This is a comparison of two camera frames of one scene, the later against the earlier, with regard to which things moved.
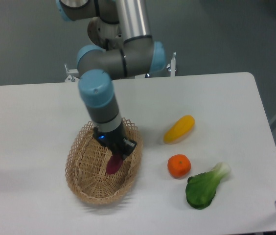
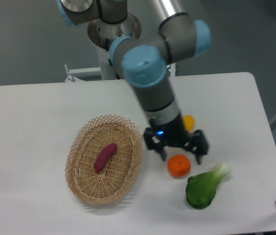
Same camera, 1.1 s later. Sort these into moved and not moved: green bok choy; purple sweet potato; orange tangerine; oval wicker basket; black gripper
Moved: black gripper; purple sweet potato
Not moved: oval wicker basket; green bok choy; orange tangerine
